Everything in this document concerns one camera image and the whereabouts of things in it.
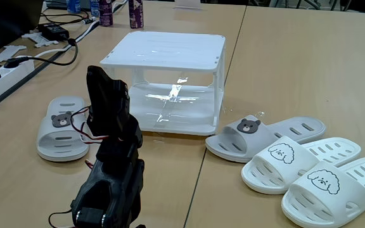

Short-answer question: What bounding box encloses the white power strip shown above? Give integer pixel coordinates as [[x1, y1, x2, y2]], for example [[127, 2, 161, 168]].
[[0, 56, 35, 110]]

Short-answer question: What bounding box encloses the white dog slipper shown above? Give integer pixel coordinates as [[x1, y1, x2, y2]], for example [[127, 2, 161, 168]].
[[281, 156, 365, 228], [241, 136, 362, 195]]

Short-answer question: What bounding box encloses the black power adapter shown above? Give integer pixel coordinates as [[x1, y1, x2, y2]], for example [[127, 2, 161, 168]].
[[37, 22, 70, 41]]

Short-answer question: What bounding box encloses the black laptop screen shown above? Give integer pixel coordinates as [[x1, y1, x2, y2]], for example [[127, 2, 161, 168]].
[[0, 0, 44, 56]]

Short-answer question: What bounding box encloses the white two-shelf shoe rack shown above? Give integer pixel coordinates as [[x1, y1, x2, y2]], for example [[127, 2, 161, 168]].
[[99, 30, 227, 136]]

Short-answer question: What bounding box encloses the blue drink can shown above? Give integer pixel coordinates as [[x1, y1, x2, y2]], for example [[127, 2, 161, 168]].
[[66, 0, 82, 14], [89, 0, 101, 18]]

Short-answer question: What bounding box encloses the grey bear slipper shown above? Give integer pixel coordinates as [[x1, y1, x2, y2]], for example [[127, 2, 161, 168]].
[[205, 114, 326, 164], [36, 96, 92, 162]]

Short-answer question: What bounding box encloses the white flat plastic part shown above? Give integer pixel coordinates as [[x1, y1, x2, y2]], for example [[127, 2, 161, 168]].
[[21, 31, 60, 49], [0, 44, 27, 63]]

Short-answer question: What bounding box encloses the white cable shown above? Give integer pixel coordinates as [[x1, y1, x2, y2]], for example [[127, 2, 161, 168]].
[[17, 18, 101, 61]]

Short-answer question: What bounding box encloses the black plug with cable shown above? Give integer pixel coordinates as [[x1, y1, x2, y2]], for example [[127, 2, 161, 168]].
[[3, 37, 79, 69]]

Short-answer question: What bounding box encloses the white card stand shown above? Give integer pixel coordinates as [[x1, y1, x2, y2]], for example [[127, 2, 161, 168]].
[[174, 0, 203, 10]]

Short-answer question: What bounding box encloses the purple drink can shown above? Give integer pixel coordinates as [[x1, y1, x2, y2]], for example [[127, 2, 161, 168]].
[[128, 0, 144, 30], [98, 0, 114, 27]]

